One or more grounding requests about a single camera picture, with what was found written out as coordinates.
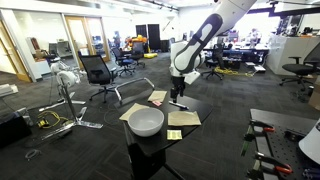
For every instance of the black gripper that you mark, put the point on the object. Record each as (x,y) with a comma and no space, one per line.
(178,86)

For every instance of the white pen blue cap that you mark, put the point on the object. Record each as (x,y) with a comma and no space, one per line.
(180,105)

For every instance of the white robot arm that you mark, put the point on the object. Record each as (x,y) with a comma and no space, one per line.
(196,43)

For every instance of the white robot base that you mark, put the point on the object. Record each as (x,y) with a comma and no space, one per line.
(311,143)

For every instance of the grey bowl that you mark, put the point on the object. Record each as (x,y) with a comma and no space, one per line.
(145,121)

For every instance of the small brown paper napkin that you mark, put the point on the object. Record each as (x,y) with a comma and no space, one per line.
(157,96)

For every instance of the wrinkled brown paper napkin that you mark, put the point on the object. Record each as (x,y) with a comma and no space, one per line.
(184,118)

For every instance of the black round table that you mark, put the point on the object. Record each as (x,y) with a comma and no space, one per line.
(196,108)

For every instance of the yellow-green sticky note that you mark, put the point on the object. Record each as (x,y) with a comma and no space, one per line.
(174,134)

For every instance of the yellow floor object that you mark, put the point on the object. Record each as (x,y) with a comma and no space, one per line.
(150,55)

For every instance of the blue seat office chair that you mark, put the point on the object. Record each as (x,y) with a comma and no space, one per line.
(124,61)

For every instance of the black partition panels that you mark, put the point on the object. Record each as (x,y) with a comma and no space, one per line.
(154,35)

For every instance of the orange yellow machine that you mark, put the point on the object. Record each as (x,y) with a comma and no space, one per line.
(136,40)

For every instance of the black mesh office chair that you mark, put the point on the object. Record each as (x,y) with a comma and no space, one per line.
(96,71)

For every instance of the long work desk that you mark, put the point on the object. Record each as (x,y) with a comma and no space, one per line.
(246,51)

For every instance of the white lamp metal stand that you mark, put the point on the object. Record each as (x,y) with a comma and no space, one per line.
(67,79)

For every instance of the wooden glass door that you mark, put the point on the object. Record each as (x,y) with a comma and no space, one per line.
(80,36)

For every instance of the black perforated bench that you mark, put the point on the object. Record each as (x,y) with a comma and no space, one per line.
(283,146)

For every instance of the white cabinet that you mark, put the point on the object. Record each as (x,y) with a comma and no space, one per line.
(283,50)

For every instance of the black overhead beam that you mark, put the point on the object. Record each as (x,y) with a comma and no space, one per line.
(266,11)

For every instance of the large black office chair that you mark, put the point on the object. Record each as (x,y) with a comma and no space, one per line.
(300,69)

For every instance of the cardboard box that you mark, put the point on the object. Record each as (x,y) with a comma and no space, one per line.
(315,96)

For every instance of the black box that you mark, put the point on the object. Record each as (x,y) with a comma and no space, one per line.
(13,128)

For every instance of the bent metal tube frame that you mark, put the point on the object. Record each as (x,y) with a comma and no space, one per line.
(133,81)

